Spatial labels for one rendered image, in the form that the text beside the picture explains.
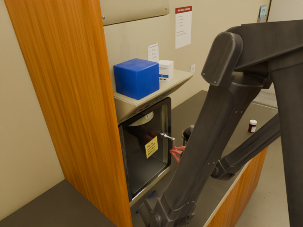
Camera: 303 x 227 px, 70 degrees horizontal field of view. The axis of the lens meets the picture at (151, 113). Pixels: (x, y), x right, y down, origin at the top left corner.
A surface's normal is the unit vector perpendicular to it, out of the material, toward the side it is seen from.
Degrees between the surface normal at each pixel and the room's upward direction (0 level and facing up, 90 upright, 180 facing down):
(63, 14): 90
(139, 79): 90
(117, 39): 90
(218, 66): 75
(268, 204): 0
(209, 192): 0
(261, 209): 0
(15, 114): 90
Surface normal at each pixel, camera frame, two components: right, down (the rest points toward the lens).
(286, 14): -0.65, 0.40
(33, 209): -0.04, -0.87
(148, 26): 0.75, 0.30
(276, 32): -0.88, 0.01
